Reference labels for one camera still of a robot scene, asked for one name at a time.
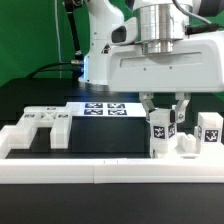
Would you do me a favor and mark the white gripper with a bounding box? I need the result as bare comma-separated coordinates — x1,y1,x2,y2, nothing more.
107,18,224,123

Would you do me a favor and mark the white chair seat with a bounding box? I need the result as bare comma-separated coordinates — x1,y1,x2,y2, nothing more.
150,132,224,160

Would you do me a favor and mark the white chair back frame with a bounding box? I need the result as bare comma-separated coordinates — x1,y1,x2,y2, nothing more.
10,106,72,149

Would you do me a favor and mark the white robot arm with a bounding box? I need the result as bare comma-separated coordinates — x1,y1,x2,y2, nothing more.
79,0,224,123

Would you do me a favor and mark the white U-shaped fence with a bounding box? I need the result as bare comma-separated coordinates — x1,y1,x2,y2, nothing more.
0,127,224,184

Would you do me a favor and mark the white marker sheet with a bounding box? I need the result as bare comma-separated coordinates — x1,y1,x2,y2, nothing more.
66,102,146,117

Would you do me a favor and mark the grey hose cable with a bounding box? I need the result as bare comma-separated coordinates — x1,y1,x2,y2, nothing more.
171,0,224,36

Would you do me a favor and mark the black camera stand pole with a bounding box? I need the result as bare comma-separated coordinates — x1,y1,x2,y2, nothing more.
63,0,83,64

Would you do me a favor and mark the black cable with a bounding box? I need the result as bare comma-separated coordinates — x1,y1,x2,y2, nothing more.
26,61,84,80

